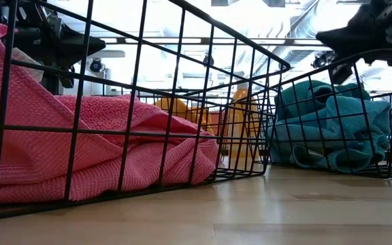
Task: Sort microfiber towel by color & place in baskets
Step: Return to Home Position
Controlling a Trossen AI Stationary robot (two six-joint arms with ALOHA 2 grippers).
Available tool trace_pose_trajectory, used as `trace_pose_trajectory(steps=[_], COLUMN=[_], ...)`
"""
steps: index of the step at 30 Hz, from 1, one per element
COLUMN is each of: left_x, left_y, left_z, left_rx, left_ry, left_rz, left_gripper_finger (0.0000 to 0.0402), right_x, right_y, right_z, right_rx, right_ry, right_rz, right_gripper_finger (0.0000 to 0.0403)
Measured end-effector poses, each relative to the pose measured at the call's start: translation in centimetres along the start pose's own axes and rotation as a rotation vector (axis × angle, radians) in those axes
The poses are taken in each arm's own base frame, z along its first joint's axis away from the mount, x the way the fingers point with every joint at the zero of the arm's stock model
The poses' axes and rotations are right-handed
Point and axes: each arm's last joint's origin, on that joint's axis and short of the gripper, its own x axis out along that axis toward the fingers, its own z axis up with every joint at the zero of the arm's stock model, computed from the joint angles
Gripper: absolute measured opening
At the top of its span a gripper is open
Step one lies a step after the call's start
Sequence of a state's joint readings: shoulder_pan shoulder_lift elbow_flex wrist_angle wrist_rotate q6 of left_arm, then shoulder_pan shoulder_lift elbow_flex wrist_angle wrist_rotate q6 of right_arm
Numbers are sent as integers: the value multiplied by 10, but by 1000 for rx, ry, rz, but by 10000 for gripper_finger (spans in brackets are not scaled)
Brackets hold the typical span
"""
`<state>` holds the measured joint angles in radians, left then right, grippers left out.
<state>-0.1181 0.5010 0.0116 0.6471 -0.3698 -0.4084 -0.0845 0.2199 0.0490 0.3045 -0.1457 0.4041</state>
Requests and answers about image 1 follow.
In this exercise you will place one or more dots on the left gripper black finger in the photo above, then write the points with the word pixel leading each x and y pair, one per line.
pixel 80 46

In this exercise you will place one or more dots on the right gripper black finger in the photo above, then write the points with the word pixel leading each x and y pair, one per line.
pixel 352 42
pixel 340 73

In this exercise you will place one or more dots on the blue microfiber towel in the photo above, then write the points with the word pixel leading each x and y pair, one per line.
pixel 352 129
pixel 301 95

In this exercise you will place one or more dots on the pink microfiber towel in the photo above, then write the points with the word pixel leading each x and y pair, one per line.
pixel 39 153

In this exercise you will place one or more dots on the yellow microfiber towel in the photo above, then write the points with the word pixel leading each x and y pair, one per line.
pixel 177 109

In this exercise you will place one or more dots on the small black ceiling fixture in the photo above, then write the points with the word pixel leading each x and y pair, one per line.
pixel 208 60
pixel 96 65

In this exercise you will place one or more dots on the orange spray bottle white trigger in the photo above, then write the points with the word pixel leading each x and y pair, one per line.
pixel 245 119

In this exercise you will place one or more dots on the grey ceiling beam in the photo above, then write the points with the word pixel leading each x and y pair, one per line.
pixel 216 41

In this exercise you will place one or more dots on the silver ceiling duct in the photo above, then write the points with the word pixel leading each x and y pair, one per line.
pixel 294 27

